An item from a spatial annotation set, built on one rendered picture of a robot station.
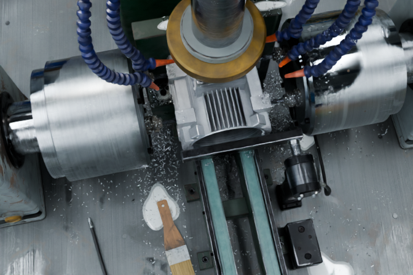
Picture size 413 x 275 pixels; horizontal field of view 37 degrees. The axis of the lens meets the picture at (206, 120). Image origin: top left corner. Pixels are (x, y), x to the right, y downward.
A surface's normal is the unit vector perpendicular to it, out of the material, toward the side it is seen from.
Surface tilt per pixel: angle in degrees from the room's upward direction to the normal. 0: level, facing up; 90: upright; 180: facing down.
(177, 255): 0
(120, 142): 50
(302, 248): 0
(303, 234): 0
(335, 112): 62
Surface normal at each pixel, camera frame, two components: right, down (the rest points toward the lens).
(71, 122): 0.09, 0.09
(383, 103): 0.18, 0.67
